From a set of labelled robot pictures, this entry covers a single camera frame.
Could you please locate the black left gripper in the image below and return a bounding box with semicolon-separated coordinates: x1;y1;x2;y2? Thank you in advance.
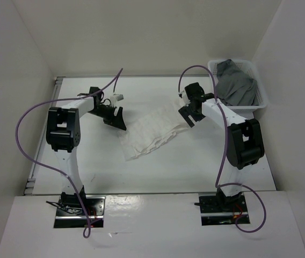
88;105;126;131

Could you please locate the white pleated skirt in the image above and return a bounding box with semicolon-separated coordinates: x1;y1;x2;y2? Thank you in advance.
118;99;190;161

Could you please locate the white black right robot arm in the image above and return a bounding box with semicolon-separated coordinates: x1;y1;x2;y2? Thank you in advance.
178;82;265;212

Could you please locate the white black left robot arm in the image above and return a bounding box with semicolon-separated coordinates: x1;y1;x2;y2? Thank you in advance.
46;87;126;215

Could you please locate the grey skirt in basket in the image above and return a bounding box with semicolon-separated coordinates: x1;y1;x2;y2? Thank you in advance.
216;59;257;106

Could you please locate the white perforated plastic basket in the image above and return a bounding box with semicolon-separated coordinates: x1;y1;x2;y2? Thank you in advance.
207;59;271;112

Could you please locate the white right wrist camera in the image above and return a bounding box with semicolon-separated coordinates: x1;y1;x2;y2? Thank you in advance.
178;90;190;105

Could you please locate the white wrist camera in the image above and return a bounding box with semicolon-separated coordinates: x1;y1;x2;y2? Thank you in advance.
110;94;124;106
178;90;190;105

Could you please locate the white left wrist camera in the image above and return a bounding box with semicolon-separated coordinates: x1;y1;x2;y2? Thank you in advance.
110;94;124;106

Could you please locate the grey metal table rail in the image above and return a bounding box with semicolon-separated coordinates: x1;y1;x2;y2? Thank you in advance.
23;76;65;196

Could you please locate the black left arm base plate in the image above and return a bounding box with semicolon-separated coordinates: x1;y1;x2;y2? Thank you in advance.
45;195;107;229

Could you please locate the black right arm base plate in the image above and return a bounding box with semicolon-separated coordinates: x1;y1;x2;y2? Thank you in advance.
194;190;250;226

